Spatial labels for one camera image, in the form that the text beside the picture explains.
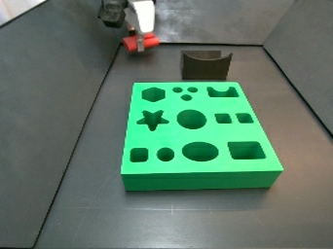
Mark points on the black curved stand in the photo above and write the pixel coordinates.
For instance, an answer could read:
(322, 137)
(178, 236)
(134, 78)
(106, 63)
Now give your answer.
(205, 65)

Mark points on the red square-circle object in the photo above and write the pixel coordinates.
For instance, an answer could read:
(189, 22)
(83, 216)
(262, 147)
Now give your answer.
(140, 42)

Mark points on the green shape-sorter fixture block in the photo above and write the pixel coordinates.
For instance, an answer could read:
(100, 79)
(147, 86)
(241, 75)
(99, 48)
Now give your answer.
(194, 138)

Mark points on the black gripper one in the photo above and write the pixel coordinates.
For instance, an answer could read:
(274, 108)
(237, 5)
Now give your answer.
(139, 14)

